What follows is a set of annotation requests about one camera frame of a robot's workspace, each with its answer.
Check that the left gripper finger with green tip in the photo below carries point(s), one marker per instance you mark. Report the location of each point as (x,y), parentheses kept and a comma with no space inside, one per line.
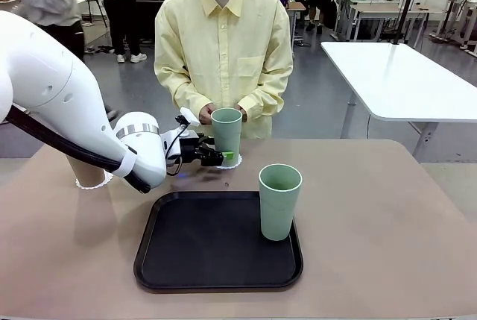
(212,157)
(206,139)

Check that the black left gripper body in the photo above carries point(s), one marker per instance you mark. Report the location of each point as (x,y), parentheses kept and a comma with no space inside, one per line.
(191,150)

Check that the green tall cup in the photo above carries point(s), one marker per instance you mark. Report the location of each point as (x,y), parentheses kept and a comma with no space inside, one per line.
(227,133)
(277,212)

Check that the white paper doily coaster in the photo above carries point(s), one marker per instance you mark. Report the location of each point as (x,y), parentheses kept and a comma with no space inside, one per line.
(93,186)
(233,165)

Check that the brown tall cup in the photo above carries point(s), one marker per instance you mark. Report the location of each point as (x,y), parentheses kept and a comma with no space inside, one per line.
(91,176)

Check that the person's left forearm yellow sleeve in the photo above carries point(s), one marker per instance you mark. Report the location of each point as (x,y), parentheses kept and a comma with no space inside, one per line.
(262,100)

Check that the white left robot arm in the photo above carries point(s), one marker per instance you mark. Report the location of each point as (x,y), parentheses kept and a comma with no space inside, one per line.
(56,88)

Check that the person's right forearm yellow sleeve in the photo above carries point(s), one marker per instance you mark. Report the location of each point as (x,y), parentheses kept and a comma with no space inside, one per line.
(186,100)

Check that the person's right hand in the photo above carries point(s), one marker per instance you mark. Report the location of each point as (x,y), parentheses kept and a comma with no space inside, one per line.
(205,115)

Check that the person's left hand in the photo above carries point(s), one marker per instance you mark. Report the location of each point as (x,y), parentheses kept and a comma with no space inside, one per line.
(243,113)

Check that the person in yellow shirt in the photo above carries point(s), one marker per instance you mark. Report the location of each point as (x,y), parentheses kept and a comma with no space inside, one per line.
(223,47)

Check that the black plastic tray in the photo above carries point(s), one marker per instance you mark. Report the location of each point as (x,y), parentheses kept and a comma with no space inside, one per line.
(208,256)

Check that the person in floral shirt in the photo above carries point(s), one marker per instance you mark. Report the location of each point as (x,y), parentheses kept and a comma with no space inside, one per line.
(119,10)

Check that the white rounded table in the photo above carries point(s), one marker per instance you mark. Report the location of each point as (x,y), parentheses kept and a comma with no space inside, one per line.
(402,77)

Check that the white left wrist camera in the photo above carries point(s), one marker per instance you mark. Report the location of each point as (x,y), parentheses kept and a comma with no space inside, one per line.
(191,116)

